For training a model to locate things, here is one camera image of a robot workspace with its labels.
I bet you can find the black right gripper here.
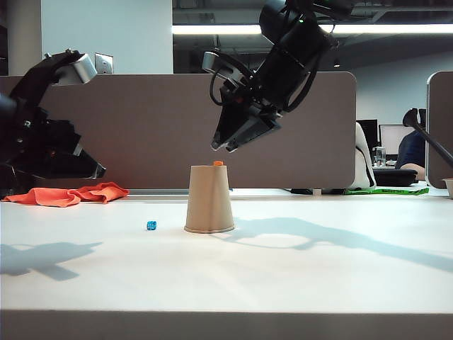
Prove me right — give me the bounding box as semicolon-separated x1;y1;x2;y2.
211;75;285;154

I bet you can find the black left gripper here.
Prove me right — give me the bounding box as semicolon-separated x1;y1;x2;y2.
0;101;107;180

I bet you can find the brown paper cup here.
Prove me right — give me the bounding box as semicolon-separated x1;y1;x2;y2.
183;164;236;234

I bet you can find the orange cloth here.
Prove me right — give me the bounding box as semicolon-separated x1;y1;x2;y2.
2;181;131;208

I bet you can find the wide brown desk partition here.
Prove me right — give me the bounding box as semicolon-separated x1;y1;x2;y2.
0;72;357;191

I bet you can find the long ceiling light strip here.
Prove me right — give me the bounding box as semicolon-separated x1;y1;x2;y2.
172;23;453;36

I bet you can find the computer monitor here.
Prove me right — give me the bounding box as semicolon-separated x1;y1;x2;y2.
379;124;416;156

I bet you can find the green tape strip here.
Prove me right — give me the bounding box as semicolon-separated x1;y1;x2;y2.
342;186;430;197

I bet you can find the black zippered case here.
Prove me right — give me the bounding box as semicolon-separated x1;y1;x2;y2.
372;168;420;187

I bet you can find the seated person in background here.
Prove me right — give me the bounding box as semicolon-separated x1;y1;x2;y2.
395;130;428;182

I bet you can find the narrow brown desk partition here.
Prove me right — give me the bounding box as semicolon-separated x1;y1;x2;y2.
425;70;453;190

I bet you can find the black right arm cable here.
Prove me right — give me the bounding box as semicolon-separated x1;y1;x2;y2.
209;67;234;107

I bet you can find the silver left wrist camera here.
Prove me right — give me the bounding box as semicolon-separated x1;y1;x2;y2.
55;52;99;86

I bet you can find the silver wall outlet plate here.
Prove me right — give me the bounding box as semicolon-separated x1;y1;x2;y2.
94;52;115;75

